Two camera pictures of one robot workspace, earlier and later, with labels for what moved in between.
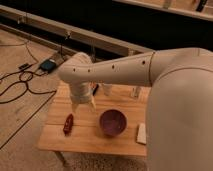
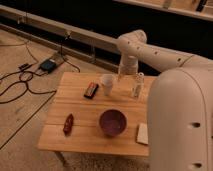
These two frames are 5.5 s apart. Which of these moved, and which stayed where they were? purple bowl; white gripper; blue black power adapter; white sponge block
Moved: white gripper
Stayed: white sponge block; purple bowl; blue black power adapter
